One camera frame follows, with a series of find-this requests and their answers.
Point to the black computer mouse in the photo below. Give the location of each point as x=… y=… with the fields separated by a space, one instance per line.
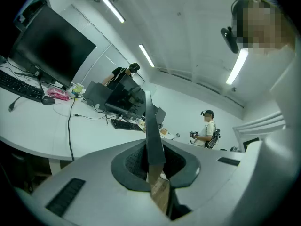
x=48 y=100

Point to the large black curved monitor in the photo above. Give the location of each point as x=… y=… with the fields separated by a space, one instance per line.
x=54 y=46

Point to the white power adapter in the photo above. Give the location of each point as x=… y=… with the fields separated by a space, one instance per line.
x=97 y=107

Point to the black keyboard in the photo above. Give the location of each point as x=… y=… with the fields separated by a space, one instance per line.
x=16 y=85
x=124 y=125

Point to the white slatted panel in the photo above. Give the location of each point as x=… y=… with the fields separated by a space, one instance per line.
x=258 y=125

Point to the pink wipes packet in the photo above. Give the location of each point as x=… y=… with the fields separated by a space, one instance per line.
x=58 y=93

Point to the person's head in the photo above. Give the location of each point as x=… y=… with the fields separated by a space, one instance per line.
x=263 y=27

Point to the framed deer picture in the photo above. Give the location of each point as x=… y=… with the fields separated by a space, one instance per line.
x=152 y=138

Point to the small cardboard box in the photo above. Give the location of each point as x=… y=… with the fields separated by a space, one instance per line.
x=164 y=132

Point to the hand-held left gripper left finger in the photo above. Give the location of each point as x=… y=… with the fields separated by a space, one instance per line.
x=98 y=185

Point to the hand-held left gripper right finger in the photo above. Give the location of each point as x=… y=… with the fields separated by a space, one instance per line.
x=207 y=173

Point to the black head-mounted camera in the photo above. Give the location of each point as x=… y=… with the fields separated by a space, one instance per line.
x=230 y=40

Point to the small yellow toy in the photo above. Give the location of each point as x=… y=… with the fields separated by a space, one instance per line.
x=75 y=93

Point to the operator in white clothing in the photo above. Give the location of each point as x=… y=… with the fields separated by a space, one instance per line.
x=277 y=161

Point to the small black monitor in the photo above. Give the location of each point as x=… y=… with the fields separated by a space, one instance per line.
x=161 y=116

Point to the long ceiling light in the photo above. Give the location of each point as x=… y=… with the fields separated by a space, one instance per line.
x=113 y=8
x=146 y=55
x=237 y=66

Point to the grey monitor back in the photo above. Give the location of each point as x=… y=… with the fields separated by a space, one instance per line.
x=96 y=94

